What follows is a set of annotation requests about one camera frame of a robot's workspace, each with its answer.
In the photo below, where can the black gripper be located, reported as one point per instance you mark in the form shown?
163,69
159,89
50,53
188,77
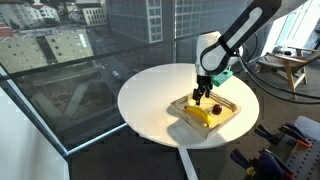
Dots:
204,81

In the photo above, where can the dark red plum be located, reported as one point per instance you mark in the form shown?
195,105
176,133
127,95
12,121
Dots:
216,109

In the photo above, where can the blue black spring clamp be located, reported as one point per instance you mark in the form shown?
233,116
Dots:
276,163
296,135
245,161
266,133

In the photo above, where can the yellow banana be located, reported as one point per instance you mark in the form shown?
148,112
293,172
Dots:
200,114

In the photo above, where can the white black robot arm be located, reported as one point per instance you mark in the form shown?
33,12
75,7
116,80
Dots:
216,53

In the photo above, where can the grey perforated mounting plate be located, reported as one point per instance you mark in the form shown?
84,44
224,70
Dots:
306,160

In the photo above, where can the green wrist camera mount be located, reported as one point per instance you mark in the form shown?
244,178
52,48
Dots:
220,78

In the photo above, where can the light wooden tray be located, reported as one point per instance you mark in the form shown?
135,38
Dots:
223,118

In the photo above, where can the wooden lounge chair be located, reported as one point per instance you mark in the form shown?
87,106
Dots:
283,62

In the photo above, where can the white table leg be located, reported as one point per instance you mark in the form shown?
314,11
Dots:
187,163

